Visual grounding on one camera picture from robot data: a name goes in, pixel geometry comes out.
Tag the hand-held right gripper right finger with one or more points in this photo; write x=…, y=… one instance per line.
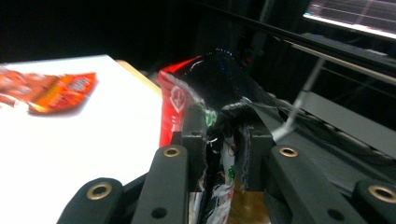
x=258, y=146

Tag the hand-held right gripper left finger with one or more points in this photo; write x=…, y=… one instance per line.
x=194, y=146

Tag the black and red seasoning packet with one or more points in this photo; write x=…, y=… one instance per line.
x=218, y=81

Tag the white table sheet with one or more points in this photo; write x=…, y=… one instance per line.
x=77, y=140

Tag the orange-red seasoning packet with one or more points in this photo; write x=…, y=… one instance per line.
x=62, y=90

